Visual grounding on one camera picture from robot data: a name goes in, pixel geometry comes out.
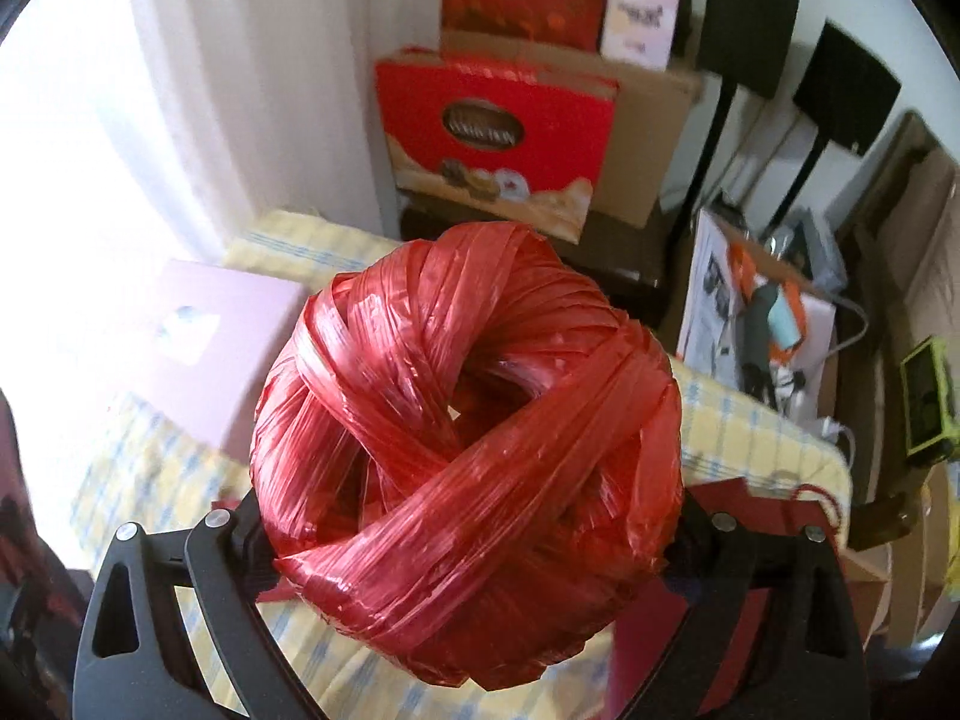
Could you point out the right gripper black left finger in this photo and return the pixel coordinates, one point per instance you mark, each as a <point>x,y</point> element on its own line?
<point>172,629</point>

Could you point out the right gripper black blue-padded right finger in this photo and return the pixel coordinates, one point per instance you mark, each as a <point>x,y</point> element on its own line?
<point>750,614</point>

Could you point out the red plastic twine ball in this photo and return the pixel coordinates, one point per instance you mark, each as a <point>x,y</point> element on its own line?
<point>467,459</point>

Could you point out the yellow plaid tablecloth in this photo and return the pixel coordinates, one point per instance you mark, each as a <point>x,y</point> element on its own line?
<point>748,617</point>

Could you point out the pink tissue box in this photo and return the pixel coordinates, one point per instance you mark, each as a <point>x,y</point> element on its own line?
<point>193,344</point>

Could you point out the open box with clutter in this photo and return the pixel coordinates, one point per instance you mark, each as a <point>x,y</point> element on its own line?
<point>752,323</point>

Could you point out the green portable radio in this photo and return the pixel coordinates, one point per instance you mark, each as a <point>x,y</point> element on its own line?
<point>930,397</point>

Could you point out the brown sofa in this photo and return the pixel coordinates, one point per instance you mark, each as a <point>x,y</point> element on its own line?
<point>905,235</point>

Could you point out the large brown cardboard box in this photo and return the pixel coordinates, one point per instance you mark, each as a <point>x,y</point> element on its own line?
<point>650,113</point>

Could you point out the red Collection gift box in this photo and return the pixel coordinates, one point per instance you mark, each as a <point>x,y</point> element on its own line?
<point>522,142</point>

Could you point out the white sheer curtain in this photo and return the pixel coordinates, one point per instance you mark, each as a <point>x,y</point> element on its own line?
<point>169,125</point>

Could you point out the right black speaker on stand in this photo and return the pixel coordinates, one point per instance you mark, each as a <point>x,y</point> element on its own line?
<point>848,94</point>

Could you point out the black speaker on stand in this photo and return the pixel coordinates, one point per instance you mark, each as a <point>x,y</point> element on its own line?
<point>745,43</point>
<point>848,94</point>

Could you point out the left black speaker on stand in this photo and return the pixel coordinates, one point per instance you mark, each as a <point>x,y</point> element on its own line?
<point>745,43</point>

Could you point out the small pink white box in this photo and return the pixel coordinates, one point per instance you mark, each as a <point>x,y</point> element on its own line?
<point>640,32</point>

